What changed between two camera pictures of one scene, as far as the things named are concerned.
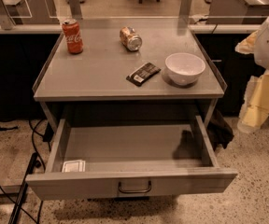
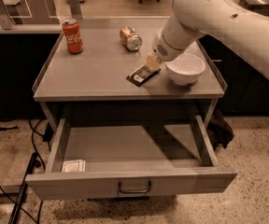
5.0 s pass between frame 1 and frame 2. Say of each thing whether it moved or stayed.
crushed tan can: stayed
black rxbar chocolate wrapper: stayed
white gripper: moved
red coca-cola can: stayed
